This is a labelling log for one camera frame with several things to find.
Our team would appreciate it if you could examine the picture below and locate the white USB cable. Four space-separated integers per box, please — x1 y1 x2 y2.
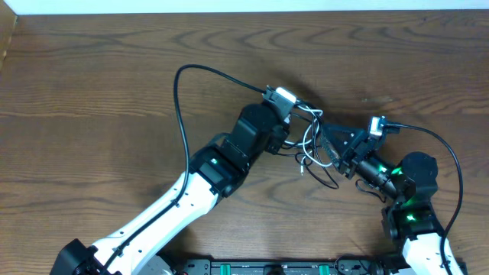
284 103 335 169

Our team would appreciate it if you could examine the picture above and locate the black USB cable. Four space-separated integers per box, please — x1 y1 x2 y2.
274 102 341 191

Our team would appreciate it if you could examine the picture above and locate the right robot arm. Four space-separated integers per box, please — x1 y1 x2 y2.
321 117 468 274

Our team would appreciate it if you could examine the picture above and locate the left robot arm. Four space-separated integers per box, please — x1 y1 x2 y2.
50 102 292 274

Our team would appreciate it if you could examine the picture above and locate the right camera black cable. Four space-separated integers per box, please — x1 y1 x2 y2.
385 121 465 275

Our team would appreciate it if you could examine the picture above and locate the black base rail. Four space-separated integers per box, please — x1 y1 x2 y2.
160 254 412 275

